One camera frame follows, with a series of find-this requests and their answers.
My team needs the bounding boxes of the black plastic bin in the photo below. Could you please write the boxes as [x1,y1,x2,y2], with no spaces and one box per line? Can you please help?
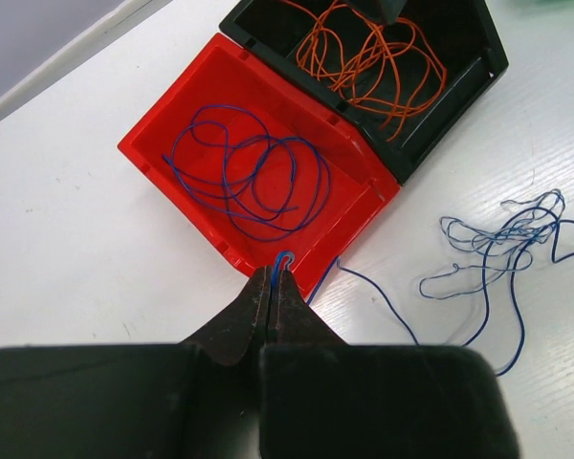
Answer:
[220,1,508,183]

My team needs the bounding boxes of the red thin wires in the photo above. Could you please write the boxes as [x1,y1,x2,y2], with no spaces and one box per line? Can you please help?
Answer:
[295,0,449,142]

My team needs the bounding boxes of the blue thin wires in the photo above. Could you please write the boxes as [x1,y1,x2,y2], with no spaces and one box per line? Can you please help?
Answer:
[162,103,574,377]

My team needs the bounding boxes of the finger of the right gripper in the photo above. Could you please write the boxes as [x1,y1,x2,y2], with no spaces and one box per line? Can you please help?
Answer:
[346,0,405,25]

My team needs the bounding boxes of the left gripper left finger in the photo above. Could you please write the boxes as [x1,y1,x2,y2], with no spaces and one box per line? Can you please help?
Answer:
[0,268,271,458]

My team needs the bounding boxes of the red plastic bin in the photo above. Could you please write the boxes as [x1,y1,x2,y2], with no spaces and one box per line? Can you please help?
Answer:
[118,34,399,295]

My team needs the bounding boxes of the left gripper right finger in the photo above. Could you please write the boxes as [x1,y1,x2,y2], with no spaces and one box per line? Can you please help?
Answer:
[258,268,520,458]

